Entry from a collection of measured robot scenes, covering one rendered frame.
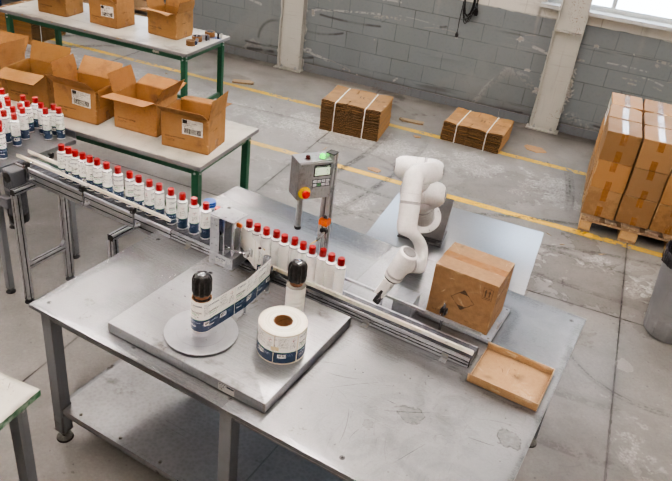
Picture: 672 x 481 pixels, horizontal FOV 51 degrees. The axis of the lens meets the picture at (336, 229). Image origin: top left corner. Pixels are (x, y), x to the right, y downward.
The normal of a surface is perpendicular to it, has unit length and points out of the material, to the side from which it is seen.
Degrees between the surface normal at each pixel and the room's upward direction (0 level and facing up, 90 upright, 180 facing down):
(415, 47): 90
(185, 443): 1
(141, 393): 0
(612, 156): 90
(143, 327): 0
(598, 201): 90
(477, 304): 90
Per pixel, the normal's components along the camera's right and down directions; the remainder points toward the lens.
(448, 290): -0.48, 0.40
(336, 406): 0.11, -0.86
